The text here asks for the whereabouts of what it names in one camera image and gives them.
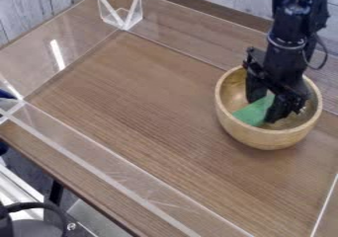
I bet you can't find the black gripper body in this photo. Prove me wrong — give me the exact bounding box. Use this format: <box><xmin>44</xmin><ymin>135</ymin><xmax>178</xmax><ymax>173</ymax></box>
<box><xmin>242</xmin><ymin>33</ymin><xmax>311</xmax><ymax>112</ymax></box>

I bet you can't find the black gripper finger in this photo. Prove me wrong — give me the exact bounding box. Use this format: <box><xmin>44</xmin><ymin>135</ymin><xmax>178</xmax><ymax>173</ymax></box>
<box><xmin>246</xmin><ymin>70</ymin><xmax>269</xmax><ymax>103</ymax></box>
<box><xmin>264</xmin><ymin>94</ymin><xmax>303</xmax><ymax>123</ymax></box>

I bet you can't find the green rectangular block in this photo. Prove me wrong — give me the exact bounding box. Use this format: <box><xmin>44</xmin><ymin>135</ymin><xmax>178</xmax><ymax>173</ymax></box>
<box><xmin>232</xmin><ymin>94</ymin><xmax>275</xmax><ymax>126</ymax></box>

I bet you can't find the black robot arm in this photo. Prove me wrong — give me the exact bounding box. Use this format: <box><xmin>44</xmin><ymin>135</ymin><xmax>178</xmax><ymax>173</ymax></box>
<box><xmin>243</xmin><ymin>0</ymin><xmax>330</xmax><ymax>123</ymax></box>

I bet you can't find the light wooden bowl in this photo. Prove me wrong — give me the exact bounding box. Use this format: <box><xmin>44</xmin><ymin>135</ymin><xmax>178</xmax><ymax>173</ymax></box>
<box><xmin>214</xmin><ymin>66</ymin><xmax>323</xmax><ymax>150</ymax></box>

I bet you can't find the black table leg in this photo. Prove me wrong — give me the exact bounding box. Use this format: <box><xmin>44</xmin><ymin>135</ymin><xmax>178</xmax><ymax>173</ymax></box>
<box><xmin>49</xmin><ymin>181</ymin><xmax>63</xmax><ymax>205</ymax></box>

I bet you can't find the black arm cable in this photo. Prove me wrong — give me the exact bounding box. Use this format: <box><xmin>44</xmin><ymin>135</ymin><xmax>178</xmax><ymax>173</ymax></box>
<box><xmin>302</xmin><ymin>33</ymin><xmax>330</xmax><ymax>71</ymax></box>

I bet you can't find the clear acrylic corner bracket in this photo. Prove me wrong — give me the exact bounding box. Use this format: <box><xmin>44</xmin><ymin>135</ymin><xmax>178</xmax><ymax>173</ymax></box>
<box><xmin>96</xmin><ymin>0</ymin><xmax>144</xmax><ymax>31</ymax></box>

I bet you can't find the clear acrylic barrier wall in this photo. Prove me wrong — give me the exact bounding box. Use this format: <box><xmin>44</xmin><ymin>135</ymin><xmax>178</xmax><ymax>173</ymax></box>
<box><xmin>0</xmin><ymin>0</ymin><xmax>338</xmax><ymax>237</ymax></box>

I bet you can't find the black cable loop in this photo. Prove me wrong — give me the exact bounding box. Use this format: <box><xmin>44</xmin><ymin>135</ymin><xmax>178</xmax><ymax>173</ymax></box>
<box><xmin>0</xmin><ymin>200</ymin><xmax>69</xmax><ymax>237</ymax></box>

